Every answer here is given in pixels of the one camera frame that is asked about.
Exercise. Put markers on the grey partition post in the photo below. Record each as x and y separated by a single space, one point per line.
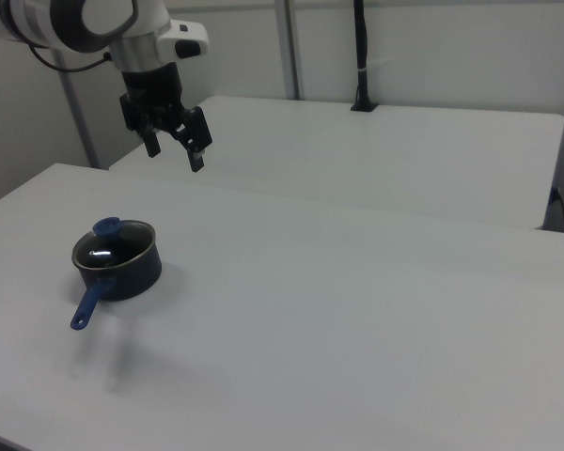
289 47

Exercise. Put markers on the white side table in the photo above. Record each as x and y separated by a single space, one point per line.
357 155

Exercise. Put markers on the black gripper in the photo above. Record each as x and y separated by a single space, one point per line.
152 89

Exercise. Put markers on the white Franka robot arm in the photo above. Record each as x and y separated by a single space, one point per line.
98 19

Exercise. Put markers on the glass lid with blue knob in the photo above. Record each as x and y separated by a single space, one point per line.
106 226

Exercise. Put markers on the black camera pole with clamp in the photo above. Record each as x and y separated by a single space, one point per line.
361 47

